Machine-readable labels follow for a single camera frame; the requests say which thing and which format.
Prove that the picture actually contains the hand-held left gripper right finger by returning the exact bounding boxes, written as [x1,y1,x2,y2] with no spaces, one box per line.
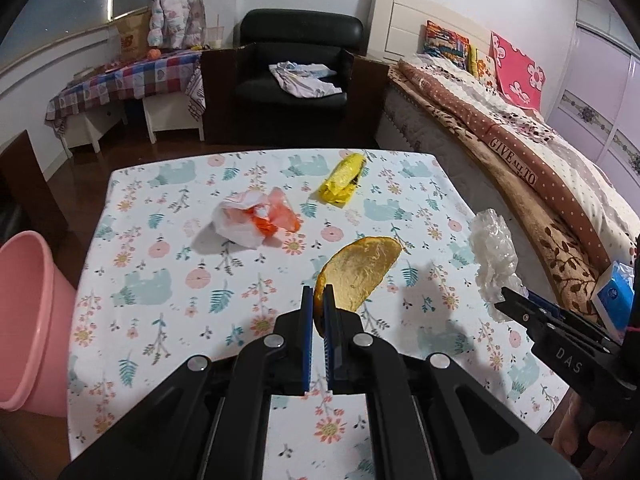
[322,284,583,480]

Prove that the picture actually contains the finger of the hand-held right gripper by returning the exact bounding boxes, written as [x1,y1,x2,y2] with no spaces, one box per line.
[494,286,562,344]
[522,294,623,347]

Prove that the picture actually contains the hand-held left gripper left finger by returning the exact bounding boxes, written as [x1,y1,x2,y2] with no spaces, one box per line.
[57,285,316,480]

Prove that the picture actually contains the pink plastic bucket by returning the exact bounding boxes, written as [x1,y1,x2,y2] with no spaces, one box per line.
[0,230,79,420]

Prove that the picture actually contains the person's right hand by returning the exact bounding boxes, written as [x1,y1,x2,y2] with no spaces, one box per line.
[552,392,640,462]

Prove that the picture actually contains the blue and white tissue pack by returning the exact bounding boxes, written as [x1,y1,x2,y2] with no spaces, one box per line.
[591,261,636,334]

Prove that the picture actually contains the clear crumpled plastic bag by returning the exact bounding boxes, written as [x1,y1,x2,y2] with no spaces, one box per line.
[469,208,529,322]

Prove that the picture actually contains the white and orange plastic bag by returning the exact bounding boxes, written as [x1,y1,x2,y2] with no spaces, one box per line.
[212,187,304,251]

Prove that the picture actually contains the yellow crumpled wrapper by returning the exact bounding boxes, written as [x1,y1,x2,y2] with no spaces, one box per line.
[318,154,367,207]

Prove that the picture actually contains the brown dotted blanket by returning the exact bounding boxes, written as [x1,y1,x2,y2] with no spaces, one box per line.
[397,57,640,322]

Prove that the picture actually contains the bed with patterned bedding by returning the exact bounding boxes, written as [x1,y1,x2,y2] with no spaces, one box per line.
[375,55,640,361]

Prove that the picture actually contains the lilac wardrobe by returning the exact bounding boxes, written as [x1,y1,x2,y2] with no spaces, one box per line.
[547,0,640,192]

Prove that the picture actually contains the pink floral pillow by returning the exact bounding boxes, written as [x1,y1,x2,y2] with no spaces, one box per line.
[490,31,550,111]

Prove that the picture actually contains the black leather armchair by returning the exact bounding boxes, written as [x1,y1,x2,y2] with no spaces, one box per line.
[200,8,391,147]

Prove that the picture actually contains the yellow printed pillow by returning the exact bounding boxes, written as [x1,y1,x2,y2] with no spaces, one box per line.
[467,46,501,89]

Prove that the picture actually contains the white desk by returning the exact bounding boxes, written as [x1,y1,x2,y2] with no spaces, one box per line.
[62,95,206,154]

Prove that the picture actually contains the white printed cloth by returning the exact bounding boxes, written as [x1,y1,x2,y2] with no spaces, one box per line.
[269,61,344,99]

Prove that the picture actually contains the colourful printed pillow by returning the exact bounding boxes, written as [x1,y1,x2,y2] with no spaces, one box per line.
[424,21,471,67]

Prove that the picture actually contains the white bed headboard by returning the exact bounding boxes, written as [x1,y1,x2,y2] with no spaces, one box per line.
[367,0,501,64]

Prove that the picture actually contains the plastic drink cup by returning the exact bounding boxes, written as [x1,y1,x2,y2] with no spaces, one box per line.
[209,12,226,50]

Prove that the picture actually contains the checkered tablecloth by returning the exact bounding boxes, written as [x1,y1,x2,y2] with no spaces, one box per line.
[45,49,207,137]

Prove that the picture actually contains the tan paper bag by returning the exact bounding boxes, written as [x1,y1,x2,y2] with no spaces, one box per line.
[119,12,154,59]

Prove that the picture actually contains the pale floral puffer jacket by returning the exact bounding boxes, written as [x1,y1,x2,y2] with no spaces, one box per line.
[141,0,207,51]

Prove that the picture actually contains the dark window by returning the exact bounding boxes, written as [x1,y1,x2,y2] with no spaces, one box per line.
[0,0,156,73]

